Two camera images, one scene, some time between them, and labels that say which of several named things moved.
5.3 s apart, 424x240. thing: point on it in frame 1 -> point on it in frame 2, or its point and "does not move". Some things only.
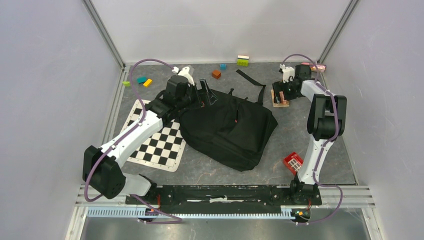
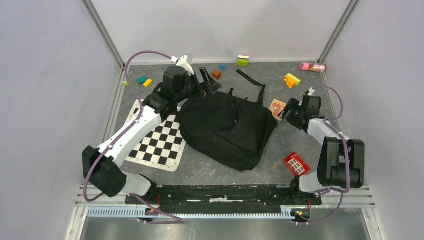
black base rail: [218, 199] does not move
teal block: [141, 79] does not move
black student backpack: [229, 128] does not move
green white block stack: [243, 60] does not move
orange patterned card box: [283, 103] -> [276, 107]
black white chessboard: [164, 149] does not move
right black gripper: [280, 86] -> [291, 104]
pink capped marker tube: [321, 68] does not move
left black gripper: [211, 97] -> [212, 85]
